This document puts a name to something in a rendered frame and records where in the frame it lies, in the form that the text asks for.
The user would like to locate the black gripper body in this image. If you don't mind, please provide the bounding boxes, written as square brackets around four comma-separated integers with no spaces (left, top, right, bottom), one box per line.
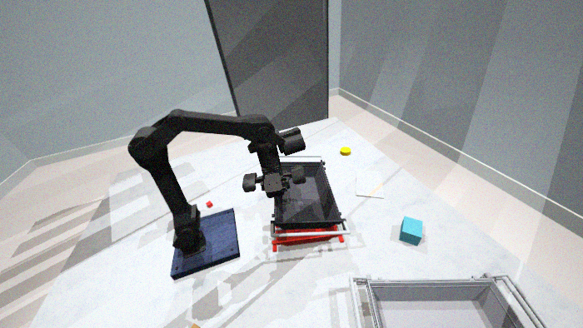
[242,158,306,192]

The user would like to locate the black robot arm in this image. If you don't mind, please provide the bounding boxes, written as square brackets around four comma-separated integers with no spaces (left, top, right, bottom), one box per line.
[127,109,306,260]

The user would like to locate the yellow short cylinder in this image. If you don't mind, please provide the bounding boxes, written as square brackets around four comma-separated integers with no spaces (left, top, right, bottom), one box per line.
[340,147,351,156]

